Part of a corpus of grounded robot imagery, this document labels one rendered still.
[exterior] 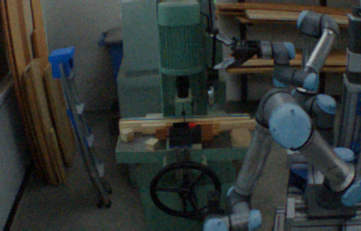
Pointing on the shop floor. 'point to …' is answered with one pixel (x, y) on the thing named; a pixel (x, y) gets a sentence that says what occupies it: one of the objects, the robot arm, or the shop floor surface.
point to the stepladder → (61, 68)
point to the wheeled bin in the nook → (114, 38)
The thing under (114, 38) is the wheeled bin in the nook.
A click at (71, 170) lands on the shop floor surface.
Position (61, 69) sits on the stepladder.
